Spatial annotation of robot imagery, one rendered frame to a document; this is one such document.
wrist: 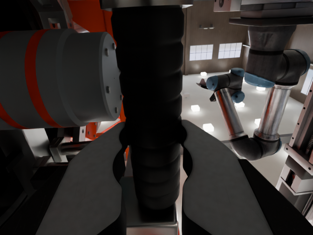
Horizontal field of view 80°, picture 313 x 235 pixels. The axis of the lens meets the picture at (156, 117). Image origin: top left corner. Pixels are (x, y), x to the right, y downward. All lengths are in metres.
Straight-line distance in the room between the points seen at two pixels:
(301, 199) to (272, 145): 0.28
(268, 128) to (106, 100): 0.90
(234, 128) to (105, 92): 0.86
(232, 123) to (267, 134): 0.17
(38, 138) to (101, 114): 0.17
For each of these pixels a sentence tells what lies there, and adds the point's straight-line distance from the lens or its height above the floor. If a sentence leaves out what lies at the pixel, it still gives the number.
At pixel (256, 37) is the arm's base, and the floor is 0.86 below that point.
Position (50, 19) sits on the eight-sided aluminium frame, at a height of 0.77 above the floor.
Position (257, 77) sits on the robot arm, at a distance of 0.83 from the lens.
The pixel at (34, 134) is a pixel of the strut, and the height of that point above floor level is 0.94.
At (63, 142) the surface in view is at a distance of 0.43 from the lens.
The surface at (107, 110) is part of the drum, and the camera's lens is 0.25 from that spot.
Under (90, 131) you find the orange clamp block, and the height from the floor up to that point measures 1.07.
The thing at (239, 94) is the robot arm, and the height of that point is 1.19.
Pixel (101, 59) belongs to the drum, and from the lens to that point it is 0.24.
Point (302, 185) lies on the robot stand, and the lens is 0.89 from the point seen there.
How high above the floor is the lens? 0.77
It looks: 29 degrees up
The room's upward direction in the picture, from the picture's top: 177 degrees clockwise
